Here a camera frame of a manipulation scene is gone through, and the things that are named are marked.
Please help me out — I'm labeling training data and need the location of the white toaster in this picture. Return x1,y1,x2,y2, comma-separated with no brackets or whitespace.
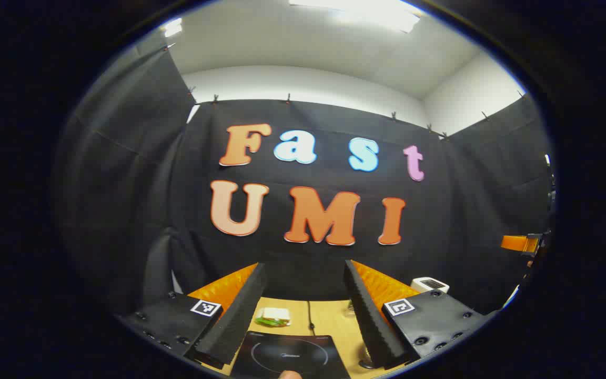
411,277,450,294

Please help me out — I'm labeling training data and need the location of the ceiling light panel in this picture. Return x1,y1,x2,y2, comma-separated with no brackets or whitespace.
162,17,184,38
289,0,422,33

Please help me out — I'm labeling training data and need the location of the black induction cooktop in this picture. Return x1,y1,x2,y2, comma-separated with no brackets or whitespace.
230,331,351,379

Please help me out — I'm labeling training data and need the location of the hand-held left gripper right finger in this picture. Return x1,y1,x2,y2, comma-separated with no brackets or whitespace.
343,259,499,371

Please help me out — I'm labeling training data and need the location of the black backdrop cloth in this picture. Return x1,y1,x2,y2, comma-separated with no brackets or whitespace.
53,45,553,316

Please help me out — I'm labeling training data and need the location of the sandwich with lettuce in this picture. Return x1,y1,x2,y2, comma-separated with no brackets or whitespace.
255,308,291,327

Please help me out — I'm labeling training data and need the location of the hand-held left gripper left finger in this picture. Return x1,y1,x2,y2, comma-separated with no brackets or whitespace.
118,262,268,370

